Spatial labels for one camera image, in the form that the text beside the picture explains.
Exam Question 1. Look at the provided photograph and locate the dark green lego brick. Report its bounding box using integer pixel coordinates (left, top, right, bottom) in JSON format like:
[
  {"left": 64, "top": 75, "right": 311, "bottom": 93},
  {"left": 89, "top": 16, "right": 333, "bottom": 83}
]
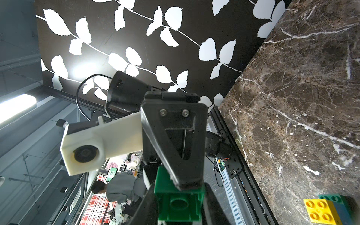
[{"left": 154, "top": 166, "right": 206, "bottom": 222}]

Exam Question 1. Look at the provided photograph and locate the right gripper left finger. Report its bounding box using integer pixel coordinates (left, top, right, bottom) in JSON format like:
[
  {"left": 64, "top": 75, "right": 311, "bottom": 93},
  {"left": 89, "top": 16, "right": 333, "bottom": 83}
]
[{"left": 129, "top": 183, "right": 158, "bottom": 225}]

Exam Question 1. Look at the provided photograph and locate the black mounting rail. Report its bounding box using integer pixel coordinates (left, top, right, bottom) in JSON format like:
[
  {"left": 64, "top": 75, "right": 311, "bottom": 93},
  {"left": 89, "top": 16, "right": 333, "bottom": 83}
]
[{"left": 206, "top": 107, "right": 278, "bottom": 225}]

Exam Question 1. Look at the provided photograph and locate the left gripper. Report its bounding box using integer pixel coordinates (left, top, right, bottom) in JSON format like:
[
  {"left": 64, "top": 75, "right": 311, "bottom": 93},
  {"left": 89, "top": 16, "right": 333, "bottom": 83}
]
[{"left": 107, "top": 71, "right": 208, "bottom": 191}]

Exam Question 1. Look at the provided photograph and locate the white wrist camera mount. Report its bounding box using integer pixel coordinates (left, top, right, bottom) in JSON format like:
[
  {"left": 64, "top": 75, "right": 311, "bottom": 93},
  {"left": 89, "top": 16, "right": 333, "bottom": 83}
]
[{"left": 60, "top": 112, "right": 143, "bottom": 176}]

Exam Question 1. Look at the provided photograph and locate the yellow lego brick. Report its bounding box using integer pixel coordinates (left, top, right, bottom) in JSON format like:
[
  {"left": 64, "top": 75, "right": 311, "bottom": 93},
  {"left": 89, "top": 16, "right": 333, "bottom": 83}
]
[{"left": 303, "top": 199, "right": 343, "bottom": 225}]

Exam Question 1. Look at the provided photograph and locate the white perforated strip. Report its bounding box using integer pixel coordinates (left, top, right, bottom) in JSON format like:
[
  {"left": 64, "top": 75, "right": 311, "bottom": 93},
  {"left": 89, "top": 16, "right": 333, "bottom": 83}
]
[{"left": 219, "top": 168, "right": 245, "bottom": 225}]

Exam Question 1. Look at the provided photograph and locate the person in grey shirt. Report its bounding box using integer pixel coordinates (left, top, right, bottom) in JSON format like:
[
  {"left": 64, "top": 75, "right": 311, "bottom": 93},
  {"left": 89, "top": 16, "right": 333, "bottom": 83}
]
[{"left": 91, "top": 171, "right": 147, "bottom": 203}]

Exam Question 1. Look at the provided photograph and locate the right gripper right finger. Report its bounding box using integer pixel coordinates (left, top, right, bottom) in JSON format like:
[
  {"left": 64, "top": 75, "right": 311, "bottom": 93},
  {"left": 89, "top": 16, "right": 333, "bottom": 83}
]
[{"left": 202, "top": 183, "right": 230, "bottom": 225}]

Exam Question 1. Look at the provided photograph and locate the long green lego brick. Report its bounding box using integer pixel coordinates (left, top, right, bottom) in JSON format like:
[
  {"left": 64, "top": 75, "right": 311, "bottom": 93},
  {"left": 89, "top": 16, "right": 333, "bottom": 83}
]
[{"left": 318, "top": 194, "right": 355, "bottom": 225}]

